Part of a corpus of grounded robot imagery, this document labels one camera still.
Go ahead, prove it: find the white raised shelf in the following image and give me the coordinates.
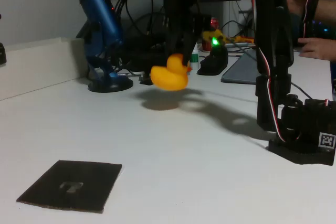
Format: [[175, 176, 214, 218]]
[[0, 37, 89, 101]]

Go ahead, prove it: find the person's right hand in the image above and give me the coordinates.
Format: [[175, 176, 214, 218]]
[[285, 0, 307, 16]]

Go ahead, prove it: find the person's right forearm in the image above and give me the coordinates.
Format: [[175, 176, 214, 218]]
[[316, 0, 336, 22]]

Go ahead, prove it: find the grey tablet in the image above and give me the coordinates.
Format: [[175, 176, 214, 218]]
[[220, 49, 259, 85]]

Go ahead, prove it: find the blue desk microphone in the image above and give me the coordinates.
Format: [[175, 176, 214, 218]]
[[75, 0, 134, 93]]

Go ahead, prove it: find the yellow gripper camera green light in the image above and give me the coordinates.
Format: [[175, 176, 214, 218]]
[[202, 30, 227, 48]]

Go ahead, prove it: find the black white marker tag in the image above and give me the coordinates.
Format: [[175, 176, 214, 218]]
[[319, 132, 336, 149]]

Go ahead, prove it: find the red white servo wire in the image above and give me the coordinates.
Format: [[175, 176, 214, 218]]
[[183, 0, 302, 145]]

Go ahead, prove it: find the black audio equipment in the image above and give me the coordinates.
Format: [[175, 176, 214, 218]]
[[122, 34, 169, 74]]

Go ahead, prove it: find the black cardboard square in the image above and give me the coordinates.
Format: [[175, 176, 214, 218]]
[[16, 159, 123, 214]]

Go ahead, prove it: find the yellow rubber duck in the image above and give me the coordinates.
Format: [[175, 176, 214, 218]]
[[150, 53, 193, 91]]

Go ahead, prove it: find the person's left hand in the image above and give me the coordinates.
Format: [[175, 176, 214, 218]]
[[298, 37, 336, 61]]

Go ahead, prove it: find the black rounded desk object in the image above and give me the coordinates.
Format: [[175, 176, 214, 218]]
[[197, 47, 228, 76]]

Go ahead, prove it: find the yellow orange hand tool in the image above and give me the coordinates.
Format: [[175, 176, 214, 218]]
[[230, 36, 255, 44]]

